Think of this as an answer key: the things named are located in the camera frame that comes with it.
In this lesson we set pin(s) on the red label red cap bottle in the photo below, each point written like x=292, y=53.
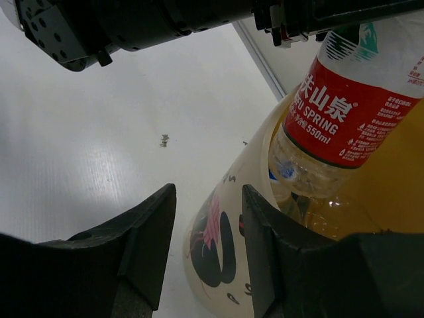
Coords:
x=362, y=83

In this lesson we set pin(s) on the clear unlabelled plastic bottle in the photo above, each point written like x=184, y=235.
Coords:
x=334, y=217

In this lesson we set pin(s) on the aluminium frame rail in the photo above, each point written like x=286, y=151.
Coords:
x=259, y=60

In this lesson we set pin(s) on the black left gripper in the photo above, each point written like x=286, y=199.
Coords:
x=295, y=21

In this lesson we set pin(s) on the cream bin with black ears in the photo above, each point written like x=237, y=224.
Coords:
x=386, y=193

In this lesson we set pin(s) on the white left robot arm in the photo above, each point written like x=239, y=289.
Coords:
x=80, y=33

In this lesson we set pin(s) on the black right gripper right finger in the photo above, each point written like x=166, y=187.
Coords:
x=295, y=272

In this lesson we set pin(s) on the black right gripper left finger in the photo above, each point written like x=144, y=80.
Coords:
x=115, y=269

